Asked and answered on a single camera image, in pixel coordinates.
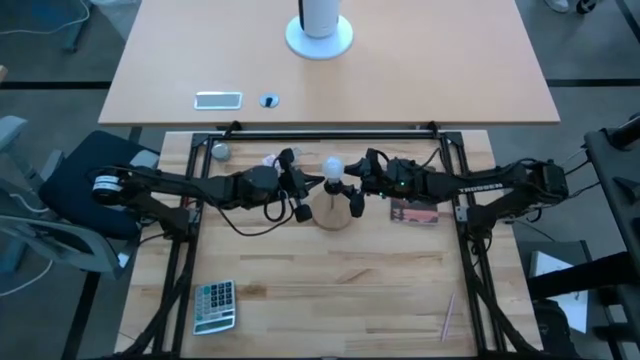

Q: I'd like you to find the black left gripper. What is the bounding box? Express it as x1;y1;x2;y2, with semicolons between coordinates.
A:
275;147;326;224

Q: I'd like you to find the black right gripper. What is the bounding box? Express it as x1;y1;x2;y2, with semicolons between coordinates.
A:
339;147;401;219

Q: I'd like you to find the white lightbulb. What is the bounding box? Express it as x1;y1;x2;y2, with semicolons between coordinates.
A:
321;155;345;181

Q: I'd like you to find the wooden lamp base black socket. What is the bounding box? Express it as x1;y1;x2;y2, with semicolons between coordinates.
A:
310;178;354;232

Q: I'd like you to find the white tower fan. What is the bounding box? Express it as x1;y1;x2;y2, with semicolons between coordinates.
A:
284;0;355;61

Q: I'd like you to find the orange wooden desk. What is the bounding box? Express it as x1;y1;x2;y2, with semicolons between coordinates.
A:
97;0;561;126

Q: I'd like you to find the grey calculator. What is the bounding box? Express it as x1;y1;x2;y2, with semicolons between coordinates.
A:
192;278;237;336

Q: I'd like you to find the white paper sheet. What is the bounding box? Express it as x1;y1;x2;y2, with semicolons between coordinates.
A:
528;249;590;334

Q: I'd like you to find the dark blue office chair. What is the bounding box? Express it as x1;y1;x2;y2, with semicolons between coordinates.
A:
0;114;162;281

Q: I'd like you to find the black bag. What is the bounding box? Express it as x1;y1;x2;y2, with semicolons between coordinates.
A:
532;299;581;360

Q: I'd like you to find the black metal cart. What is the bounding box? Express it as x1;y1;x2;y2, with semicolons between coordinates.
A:
524;112;640;360

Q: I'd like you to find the grey metal leg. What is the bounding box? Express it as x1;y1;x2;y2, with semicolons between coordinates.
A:
62;0;94;54

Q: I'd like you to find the black aluminium frame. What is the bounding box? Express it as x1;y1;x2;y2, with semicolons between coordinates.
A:
112;121;544;360

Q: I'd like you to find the black looping arm cable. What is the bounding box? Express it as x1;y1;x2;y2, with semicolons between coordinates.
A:
214;167;296;238

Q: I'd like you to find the black thin cable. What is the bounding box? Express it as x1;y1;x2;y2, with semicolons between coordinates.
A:
559;147;589;169
514;182;601;224

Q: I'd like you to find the white floor cable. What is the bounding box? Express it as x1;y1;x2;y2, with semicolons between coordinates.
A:
0;0;92;37
0;258;54;299

